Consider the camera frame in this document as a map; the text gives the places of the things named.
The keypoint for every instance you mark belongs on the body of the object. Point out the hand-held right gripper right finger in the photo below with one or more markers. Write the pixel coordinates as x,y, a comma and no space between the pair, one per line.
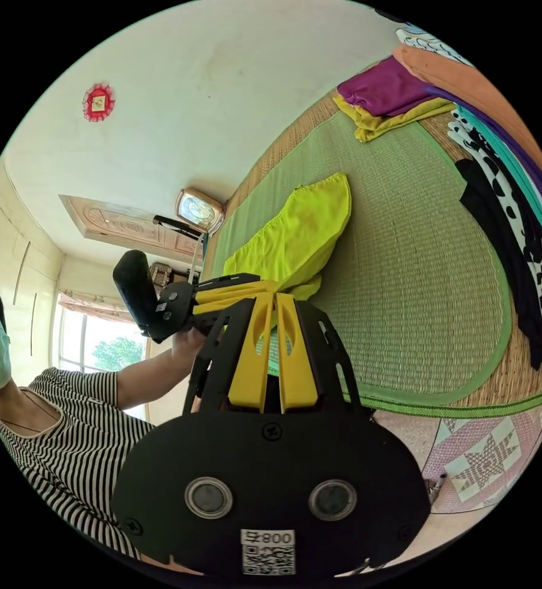
301,368

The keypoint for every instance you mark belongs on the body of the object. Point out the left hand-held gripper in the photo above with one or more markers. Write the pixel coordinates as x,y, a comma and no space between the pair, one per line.
174,307

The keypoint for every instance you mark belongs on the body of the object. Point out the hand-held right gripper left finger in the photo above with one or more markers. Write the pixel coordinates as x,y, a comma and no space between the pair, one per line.
249,368

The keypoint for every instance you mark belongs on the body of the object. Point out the green short sleeve shirt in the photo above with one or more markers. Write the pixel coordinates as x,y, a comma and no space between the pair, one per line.
298,230

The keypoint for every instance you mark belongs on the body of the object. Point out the person's left forearm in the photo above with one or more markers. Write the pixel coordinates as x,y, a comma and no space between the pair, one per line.
151,377

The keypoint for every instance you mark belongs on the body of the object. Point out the person's left hand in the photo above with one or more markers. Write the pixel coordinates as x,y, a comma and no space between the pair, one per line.
189,344

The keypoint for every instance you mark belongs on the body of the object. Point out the gold framed clock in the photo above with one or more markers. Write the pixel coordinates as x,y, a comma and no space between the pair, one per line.
198,210

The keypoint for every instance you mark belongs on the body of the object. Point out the carved wooden door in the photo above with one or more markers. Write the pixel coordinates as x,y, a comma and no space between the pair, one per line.
124,225

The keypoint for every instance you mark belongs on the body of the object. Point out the window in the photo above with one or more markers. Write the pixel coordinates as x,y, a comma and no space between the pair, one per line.
101,345

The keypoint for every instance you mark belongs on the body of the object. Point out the patterned curtain valance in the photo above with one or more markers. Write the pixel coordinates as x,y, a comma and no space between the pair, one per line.
91,303

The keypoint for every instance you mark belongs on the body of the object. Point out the bed with woven mat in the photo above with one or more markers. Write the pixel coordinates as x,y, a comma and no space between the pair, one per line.
413,276

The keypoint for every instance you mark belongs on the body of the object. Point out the person's body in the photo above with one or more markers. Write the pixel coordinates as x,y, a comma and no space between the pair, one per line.
78,441

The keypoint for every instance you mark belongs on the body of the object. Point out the purple and yellow folded clothes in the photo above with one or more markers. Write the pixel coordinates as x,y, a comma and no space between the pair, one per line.
386,92

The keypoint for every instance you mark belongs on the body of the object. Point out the pile of clothes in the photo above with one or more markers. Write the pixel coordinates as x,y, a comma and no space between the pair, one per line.
519,193

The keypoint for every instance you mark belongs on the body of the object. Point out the red round wall ornament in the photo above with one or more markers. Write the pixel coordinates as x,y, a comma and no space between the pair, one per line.
99,102

